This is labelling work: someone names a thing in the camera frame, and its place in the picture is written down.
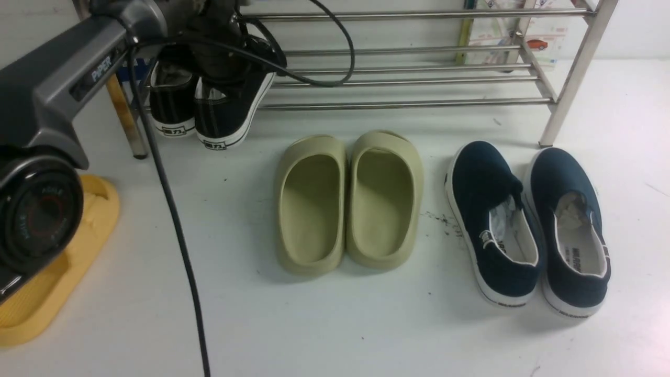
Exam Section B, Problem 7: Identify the colourful poster behind rack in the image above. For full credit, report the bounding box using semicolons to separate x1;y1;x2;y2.
459;1;595;71

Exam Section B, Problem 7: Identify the left navy slip-on shoe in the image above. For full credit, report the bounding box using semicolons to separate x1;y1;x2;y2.
443;140;546;308

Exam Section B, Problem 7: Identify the right navy slip-on shoe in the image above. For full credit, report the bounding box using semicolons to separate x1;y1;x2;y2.
523;147;612;320

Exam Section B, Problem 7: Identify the right yellow ridged slipper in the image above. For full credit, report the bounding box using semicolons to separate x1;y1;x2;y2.
1;174;120;348

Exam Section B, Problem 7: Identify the black canvas sneaker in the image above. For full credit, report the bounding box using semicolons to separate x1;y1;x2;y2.
192;45;277;151
149;45;199;138

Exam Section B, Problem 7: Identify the right olive foam slipper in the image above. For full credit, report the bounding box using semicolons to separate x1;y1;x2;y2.
345;130;425;271

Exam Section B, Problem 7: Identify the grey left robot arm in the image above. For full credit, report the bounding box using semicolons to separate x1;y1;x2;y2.
1;1;287;302

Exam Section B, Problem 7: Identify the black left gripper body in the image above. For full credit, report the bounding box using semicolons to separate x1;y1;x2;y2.
173;1;287;84

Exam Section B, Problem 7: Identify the left olive foam slipper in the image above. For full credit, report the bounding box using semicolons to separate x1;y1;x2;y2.
274;135;347;278

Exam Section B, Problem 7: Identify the steel shoe rack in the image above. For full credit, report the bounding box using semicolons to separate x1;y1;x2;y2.
112;1;618;148

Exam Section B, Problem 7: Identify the blue box behind rack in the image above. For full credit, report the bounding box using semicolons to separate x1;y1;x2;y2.
116;58;150;83

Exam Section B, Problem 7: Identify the olive foam slipper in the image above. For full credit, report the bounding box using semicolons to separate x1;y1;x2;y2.
345;130;425;271
274;135;347;278

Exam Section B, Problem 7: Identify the navy slip-on shoe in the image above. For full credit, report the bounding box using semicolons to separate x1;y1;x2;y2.
443;140;546;308
523;147;612;320

